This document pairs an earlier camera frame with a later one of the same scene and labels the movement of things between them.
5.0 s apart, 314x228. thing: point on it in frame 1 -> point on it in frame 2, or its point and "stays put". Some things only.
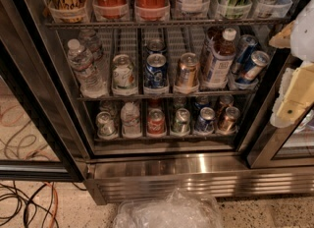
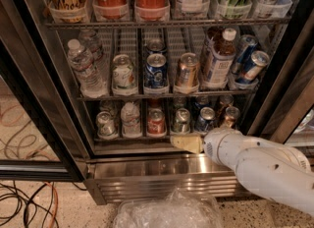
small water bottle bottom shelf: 130,120 stays put
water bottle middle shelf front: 81,61 stays put
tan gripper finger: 299,94 -> 190,142
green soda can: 181,122 stays put
